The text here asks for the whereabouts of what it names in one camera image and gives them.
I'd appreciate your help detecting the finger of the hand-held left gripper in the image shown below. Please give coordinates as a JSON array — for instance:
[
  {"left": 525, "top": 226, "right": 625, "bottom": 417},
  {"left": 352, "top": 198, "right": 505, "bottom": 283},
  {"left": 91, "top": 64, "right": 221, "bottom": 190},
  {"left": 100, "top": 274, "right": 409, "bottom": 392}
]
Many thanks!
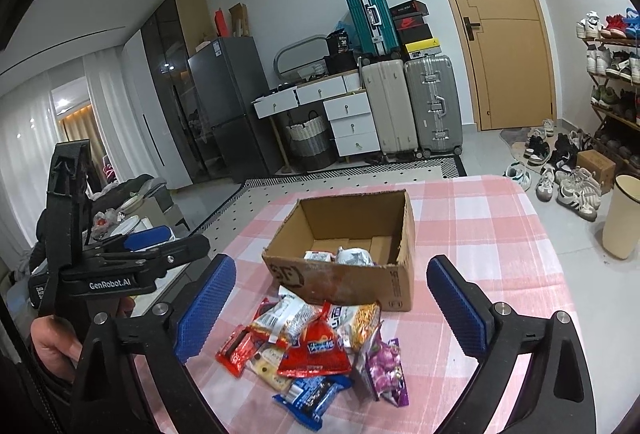
[
  {"left": 84, "top": 225, "right": 177, "bottom": 256},
  {"left": 97, "top": 234, "right": 211, "bottom": 279}
]

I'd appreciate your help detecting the plain black shoebox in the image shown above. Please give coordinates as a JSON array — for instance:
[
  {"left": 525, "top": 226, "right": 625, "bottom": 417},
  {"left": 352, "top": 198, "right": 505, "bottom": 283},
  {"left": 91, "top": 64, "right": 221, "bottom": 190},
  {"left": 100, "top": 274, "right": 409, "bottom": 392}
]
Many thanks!
[{"left": 395, "top": 25, "right": 433, "bottom": 44}]

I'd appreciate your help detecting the yellow black shoebox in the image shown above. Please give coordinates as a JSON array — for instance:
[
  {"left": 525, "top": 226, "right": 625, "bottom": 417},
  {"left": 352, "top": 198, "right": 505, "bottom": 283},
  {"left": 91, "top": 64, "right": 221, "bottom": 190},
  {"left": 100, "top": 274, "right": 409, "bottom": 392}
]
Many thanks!
[{"left": 402, "top": 37, "right": 443, "bottom": 60}]

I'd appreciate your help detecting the purple snack packet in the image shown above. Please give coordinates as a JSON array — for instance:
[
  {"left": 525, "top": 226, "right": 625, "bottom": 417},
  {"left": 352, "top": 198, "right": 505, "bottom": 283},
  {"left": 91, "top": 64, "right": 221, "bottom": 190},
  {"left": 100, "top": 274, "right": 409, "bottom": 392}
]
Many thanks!
[{"left": 361, "top": 338, "right": 410, "bottom": 407}]

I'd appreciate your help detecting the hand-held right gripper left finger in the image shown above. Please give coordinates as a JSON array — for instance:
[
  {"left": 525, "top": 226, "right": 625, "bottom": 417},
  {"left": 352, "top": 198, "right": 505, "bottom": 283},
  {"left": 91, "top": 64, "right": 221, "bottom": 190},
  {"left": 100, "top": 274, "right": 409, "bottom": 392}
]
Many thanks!
[{"left": 47, "top": 254, "right": 241, "bottom": 434}]

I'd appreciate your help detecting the red black shoebox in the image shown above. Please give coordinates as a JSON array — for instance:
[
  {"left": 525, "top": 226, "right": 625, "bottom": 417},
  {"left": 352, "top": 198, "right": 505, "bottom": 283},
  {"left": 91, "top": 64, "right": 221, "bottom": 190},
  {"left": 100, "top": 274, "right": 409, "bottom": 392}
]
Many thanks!
[{"left": 392, "top": 14, "right": 428, "bottom": 30}]

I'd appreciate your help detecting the small cardboard box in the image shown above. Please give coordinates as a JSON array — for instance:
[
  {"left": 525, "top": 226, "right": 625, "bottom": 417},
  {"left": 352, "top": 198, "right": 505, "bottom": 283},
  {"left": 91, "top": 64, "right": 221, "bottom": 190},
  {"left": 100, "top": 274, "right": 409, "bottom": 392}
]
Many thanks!
[{"left": 576, "top": 149, "right": 617, "bottom": 195}]

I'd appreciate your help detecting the silver snack packet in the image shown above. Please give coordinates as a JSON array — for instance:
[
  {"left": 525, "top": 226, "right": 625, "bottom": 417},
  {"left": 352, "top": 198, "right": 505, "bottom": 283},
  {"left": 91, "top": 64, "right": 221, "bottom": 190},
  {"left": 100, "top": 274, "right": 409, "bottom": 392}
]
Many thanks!
[{"left": 335, "top": 245, "right": 373, "bottom": 266}]

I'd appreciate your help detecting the white orange snack packet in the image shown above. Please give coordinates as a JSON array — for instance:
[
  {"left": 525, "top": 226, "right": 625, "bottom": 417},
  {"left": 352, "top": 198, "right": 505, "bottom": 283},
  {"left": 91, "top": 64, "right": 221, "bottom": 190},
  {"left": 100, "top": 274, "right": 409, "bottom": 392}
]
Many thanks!
[{"left": 250, "top": 297, "right": 321, "bottom": 347}]

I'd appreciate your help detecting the narrow cardboard box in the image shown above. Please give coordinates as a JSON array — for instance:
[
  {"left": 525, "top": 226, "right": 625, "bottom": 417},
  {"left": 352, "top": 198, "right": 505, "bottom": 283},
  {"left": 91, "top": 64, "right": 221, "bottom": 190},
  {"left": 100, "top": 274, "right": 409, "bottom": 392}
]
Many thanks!
[{"left": 229, "top": 3, "right": 251, "bottom": 38}]

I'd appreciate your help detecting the silver suitcase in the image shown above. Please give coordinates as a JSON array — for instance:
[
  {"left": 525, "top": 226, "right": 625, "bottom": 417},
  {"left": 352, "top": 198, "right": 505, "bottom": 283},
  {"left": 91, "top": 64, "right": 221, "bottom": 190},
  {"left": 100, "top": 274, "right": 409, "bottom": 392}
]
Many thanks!
[{"left": 404, "top": 54, "right": 465, "bottom": 159}]

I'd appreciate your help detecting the dark cloth pile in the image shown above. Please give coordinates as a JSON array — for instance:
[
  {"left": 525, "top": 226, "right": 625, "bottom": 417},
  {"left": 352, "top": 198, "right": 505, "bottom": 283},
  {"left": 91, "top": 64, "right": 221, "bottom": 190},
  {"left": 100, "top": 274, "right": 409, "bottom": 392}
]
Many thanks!
[{"left": 90, "top": 177, "right": 168, "bottom": 215}]

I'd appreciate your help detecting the tan wooden door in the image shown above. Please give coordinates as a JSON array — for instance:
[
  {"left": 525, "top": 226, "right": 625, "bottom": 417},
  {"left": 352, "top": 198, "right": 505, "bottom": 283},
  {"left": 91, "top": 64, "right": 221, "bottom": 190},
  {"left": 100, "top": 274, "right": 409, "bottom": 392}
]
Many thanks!
[{"left": 414, "top": 0, "right": 558, "bottom": 131}]

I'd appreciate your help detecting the white drawer desk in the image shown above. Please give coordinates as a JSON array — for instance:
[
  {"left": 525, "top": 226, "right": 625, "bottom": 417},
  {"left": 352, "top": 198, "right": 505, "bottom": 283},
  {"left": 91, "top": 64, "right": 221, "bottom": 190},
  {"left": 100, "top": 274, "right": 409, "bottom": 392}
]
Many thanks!
[{"left": 252, "top": 69, "right": 381, "bottom": 157}]

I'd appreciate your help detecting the woven laundry basket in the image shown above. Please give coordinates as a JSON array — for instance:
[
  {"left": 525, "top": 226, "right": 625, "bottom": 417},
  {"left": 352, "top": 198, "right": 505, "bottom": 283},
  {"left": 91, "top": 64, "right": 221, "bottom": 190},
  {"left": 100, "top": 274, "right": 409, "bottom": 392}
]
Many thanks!
[{"left": 285, "top": 111, "right": 336, "bottom": 170}]

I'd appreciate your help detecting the grey refrigerator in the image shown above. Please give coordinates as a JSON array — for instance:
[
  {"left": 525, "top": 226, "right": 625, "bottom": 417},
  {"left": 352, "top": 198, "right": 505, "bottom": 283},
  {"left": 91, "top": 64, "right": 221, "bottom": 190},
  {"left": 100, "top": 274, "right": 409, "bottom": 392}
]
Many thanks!
[{"left": 187, "top": 37, "right": 273, "bottom": 182}]

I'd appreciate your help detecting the flat black shoebox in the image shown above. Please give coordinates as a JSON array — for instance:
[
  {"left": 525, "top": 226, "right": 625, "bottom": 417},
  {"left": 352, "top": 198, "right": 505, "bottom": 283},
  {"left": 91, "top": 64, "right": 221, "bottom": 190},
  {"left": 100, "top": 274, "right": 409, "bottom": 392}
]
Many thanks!
[{"left": 389, "top": 3, "right": 430, "bottom": 18}]

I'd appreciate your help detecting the grey door mat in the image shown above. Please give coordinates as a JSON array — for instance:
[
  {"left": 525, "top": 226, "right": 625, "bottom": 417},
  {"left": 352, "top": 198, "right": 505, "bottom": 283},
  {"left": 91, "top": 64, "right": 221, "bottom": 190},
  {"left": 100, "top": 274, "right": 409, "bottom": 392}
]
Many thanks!
[{"left": 500, "top": 127, "right": 556, "bottom": 175}]

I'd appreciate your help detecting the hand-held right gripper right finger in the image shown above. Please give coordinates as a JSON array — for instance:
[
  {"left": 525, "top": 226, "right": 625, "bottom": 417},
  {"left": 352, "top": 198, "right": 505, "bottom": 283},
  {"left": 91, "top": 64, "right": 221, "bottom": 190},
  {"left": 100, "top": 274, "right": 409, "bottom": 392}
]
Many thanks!
[{"left": 426, "top": 255, "right": 598, "bottom": 434}]

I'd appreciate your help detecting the wooden shoe rack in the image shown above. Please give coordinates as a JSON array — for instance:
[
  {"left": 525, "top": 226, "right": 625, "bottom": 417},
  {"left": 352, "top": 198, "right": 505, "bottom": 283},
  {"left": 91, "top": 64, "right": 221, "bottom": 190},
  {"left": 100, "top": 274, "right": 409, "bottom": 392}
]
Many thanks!
[{"left": 582, "top": 34, "right": 640, "bottom": 195}]

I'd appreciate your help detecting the cream waste bin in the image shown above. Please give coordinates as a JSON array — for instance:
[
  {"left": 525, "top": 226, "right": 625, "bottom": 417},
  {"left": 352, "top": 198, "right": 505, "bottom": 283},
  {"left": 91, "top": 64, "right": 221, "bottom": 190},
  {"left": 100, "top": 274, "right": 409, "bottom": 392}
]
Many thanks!
[{"left": 601, "top": 174, "right": 640, "bottom": 261}]

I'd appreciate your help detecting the red chocolate bar wrapper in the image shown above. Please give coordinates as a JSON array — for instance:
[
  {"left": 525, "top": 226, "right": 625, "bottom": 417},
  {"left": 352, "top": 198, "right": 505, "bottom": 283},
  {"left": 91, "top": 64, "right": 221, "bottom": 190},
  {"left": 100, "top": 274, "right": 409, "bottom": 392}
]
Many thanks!
[{"left": 215, "top": 325, "right": 261, "bottom": 377}]

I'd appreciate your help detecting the beige suitcase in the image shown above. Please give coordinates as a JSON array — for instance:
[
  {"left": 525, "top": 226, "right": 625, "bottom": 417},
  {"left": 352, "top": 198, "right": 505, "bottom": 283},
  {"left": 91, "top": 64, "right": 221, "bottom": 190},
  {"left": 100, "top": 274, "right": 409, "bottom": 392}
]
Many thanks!
[{"left": 360, "top": 58, "right": 420, "bottom": 160}]

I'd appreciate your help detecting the dark glass cabinet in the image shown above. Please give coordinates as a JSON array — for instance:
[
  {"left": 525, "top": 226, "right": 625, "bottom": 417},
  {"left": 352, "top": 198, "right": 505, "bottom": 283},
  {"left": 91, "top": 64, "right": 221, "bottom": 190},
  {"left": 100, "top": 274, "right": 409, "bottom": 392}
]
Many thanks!
[{"left": 140, "top": 0, "right": 216, "bottom": 187}]

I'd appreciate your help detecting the orange noodle snack packet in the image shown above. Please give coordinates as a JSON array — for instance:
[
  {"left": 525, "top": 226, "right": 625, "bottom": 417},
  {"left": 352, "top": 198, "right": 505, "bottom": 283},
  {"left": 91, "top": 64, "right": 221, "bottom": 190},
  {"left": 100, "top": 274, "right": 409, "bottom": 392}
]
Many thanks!
[{"left": 320, "top": 301, "right": 383, "bottom": 352}]

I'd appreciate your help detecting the grey box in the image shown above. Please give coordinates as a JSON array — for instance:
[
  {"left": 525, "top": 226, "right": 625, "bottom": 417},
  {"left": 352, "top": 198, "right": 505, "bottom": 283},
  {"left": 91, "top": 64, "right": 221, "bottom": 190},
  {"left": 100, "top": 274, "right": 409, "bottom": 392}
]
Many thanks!
[{"left": 145, "top": 189, "right": 187, "bottom": 235}]

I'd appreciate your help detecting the red triangular snack bag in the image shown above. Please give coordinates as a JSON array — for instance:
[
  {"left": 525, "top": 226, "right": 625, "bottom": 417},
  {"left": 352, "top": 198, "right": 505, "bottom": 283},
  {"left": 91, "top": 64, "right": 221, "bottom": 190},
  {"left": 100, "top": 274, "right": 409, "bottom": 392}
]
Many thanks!
[{"left": 276, "top": 317, "right": 353, "bottom": 377}]

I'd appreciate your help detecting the cream snack packet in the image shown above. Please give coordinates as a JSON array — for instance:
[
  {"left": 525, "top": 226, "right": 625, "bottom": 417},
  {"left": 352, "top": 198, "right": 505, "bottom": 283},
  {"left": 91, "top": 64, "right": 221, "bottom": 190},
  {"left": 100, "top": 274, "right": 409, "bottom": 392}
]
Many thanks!
[{"left": 247, "top": 344, "right": 296, "bottom": 392}]

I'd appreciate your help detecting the person's left forearm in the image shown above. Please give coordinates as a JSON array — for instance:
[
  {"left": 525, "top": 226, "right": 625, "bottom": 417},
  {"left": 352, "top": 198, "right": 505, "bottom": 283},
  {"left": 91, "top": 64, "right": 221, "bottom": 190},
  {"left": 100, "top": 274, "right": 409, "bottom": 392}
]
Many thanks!
[{"left": 0, "top": 354, "right": 81, "bottom": 434}]

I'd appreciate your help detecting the blue snack packet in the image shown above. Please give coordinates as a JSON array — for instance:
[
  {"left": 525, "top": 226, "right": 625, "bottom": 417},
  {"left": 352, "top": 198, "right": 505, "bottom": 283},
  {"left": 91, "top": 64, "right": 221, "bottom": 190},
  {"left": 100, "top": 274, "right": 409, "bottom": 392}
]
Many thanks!
[{"left": 272, "top": 374, "right": 353, "bottom": 432}]

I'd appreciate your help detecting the teal suitcase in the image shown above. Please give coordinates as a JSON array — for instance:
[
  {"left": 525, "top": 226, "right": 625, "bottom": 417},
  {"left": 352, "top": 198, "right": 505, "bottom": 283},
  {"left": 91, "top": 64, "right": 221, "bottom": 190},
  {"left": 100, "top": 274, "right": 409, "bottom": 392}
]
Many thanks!
[{"left": 343, "top": 0, "right": 401, "bottom": 60}]

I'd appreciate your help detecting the black printed paper bag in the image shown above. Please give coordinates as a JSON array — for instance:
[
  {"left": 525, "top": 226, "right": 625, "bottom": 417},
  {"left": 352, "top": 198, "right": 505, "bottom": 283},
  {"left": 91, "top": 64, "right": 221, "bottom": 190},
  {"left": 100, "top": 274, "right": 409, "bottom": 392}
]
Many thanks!
[{"left": 325, "top": 32, "right": 356, "bottom": 58}]

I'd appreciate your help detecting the white sheer curtain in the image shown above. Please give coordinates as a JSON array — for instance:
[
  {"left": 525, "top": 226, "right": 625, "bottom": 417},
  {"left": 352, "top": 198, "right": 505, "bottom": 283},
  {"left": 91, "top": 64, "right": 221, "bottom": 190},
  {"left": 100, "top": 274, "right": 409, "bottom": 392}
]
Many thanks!
[{"left": 0, "top": 49, "right": 126, "bottom": 240}]

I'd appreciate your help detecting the brown cardboard box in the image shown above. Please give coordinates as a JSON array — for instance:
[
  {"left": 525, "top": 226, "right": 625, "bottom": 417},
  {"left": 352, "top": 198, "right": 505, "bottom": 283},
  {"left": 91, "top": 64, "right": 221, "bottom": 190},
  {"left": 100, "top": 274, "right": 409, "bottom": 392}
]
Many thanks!
[{"left": 261, "top": 189, "right": 417, "bottom": 312}]

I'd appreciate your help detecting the tan curtain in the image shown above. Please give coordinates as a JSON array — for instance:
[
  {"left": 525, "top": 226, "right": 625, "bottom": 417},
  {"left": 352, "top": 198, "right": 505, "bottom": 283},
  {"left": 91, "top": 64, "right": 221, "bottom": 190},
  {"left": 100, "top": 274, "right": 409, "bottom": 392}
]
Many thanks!
[{"left": 60, "top": 107, "right": 106, "bottom": 160}]

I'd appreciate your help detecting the person's left hand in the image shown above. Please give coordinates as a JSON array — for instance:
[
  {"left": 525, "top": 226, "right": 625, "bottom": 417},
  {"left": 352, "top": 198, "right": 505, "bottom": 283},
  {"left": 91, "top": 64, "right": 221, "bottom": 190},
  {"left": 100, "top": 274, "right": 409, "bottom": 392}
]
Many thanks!
[{"left": 30, "top": 297, "right": 137, "bottom": 363}]

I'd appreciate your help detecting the scattered sneakers group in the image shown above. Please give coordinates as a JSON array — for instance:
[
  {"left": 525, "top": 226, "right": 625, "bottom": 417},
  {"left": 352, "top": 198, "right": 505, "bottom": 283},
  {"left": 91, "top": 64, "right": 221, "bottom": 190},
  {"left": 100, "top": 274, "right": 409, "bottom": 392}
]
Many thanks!
[{"left": 502, "top": 118, "right": 603, "bottom": 222}]

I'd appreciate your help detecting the oval mirror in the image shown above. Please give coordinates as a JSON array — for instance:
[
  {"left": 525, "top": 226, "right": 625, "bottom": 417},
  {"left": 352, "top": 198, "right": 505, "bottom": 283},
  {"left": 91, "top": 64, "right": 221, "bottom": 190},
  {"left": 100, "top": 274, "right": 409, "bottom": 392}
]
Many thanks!
[{"left": 274, "top": 36, "right": 331, "bottom": 78}]

